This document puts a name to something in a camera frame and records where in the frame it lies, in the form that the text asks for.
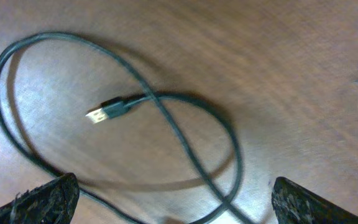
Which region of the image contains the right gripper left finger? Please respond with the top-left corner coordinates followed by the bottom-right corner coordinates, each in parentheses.
top-left (0, 173), bottom-right (80, 224)

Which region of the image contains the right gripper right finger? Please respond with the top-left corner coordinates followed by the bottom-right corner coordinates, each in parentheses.
top-left (272, 177), bottom-right (358, 224)

